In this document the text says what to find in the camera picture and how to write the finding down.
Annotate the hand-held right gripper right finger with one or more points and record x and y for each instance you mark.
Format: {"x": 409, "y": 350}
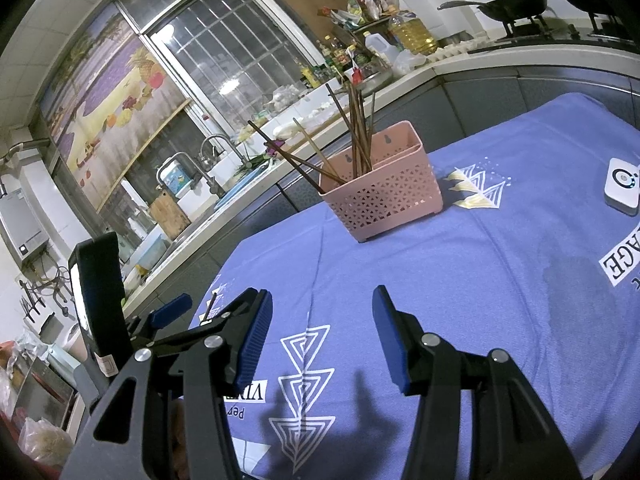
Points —
{"x": 390, "y": 345}

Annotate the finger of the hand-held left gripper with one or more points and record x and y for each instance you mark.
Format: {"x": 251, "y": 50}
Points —
{"x": 235, "y": 305}
{"x": 172, "y": 306}

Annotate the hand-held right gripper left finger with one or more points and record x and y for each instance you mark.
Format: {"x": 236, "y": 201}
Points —
{"x": 255, "y": 340}

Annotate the pink plastic utensil basket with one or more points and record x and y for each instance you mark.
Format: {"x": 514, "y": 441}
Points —
{"x": 385, "y": 195}

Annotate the group of brown chopsticks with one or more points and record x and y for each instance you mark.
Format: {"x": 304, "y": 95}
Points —
{"x": 357, "y": 135}

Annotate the dark thin stick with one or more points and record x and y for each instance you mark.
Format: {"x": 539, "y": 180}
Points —
{"x": 210, "y": 306}

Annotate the wooden cutting board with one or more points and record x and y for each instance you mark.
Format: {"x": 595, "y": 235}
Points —
{"x": 170, "y": 215}

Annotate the white water heater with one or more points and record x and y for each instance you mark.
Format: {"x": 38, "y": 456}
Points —
{"x": 20, "y": 225}

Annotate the blue printed tablecloth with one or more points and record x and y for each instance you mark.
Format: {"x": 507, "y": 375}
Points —
{"x": 450, "y": 260}

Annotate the blue label plastic container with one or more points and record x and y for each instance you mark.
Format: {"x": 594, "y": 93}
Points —
{"x": 177, "y": 180}

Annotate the green scallions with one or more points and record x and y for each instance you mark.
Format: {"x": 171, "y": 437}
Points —
{"x": 252, "y": 164}

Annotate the tall arched steel faucet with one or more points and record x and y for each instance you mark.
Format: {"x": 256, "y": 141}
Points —
{"x": 220, "y": 136}

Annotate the barred kitchen window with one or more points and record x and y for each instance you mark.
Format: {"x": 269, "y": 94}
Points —
{"x": 225, "y": 50}

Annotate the row of seasoning bottles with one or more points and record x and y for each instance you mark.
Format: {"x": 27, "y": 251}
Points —
{"x": 332, "y": 55}

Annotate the small white device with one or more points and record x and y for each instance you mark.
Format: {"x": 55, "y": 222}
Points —
{"x": 620, "y": 185}

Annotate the clear plastic bag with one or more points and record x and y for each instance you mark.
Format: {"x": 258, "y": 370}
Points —
{"x": 410, "y": 62}

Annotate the white plastic jug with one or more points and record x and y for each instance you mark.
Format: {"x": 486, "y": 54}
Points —
{"x": 380, "y": 50}

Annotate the egg tray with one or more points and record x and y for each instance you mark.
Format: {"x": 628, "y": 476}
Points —
{"x": 455, "y": 50}

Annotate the large cooking oil bottle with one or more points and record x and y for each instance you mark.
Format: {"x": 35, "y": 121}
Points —
{"x": 412, "y": 35}

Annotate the black gas stove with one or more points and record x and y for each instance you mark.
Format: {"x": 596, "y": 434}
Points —
{"x": 575, "y": 42}

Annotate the fruit wall poster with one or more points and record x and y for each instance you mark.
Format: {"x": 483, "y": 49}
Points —
{"x": 115, "y": 95}

